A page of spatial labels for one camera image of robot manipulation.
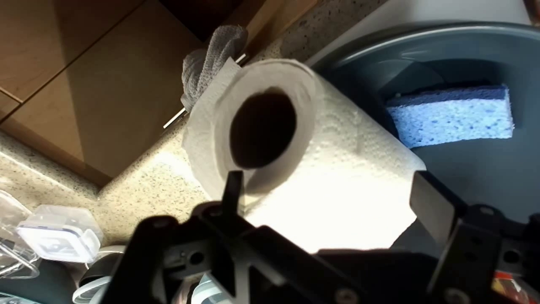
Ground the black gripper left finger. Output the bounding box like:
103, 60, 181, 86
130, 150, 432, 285
221, 168, 245, 217

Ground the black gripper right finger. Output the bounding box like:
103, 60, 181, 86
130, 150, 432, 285
409, 170, 469, 248

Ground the white kitchen paper roll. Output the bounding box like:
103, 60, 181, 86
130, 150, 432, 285
183, 57, 427, 253

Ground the dark blue bowl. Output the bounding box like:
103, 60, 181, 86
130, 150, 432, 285
314, 22, 540, 226

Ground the blue sponge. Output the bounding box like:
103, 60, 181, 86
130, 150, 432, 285
387, 82, 517, 148

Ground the clear lidded plastic container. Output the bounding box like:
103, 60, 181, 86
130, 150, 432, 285
15, 202, 105, 265

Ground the clear glass container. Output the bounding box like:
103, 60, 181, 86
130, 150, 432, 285
0, 190, 41, 280

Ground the steel towel bar handle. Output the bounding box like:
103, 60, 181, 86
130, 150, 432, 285
162, 52, 250, 130

